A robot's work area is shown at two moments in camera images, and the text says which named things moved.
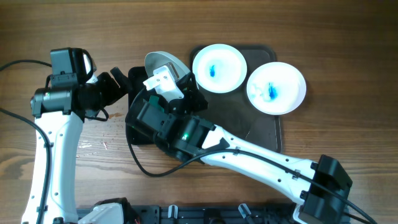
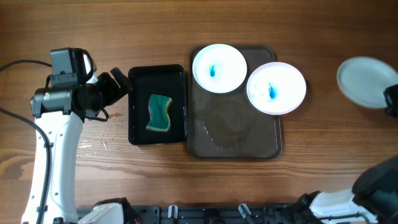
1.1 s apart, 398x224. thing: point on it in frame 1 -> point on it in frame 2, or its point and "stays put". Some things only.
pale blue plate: (154, 60) -> (364, 80)
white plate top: (219, 68) stays put
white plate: (276, 88) stays put
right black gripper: (189, 88) -> (391, 94)
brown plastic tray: (234, 111) stays put
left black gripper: (114, 93) stays put
